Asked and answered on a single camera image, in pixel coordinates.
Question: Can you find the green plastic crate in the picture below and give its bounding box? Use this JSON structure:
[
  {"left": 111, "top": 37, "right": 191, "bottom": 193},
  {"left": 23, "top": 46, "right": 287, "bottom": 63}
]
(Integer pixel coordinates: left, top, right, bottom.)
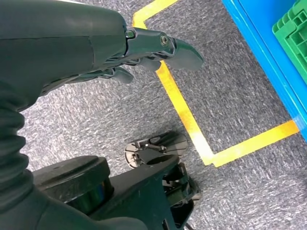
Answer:
[{"left": 272, "top": 0, "right": 307, "bottom": 85}]

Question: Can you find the black robot lower body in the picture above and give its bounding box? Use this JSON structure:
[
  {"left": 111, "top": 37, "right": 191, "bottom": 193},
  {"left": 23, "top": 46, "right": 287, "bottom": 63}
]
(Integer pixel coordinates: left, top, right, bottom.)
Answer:
[{"left": 33, "top": 130, "right": 202, "bottom": 230}]

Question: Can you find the blue steel shelf rack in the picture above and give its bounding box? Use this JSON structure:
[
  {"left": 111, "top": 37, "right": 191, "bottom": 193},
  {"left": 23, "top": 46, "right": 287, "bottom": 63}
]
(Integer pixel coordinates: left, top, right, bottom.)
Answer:
[{"left": 222, "top": 0, "right": 307, "bottom": 142}]

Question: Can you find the yellow floor marking tape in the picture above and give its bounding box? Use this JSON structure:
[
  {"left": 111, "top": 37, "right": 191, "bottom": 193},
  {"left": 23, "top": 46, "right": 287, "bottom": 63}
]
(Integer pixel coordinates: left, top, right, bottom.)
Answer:
[{"left": 132, "top": 0, "right": 299, "bottom": 168}]

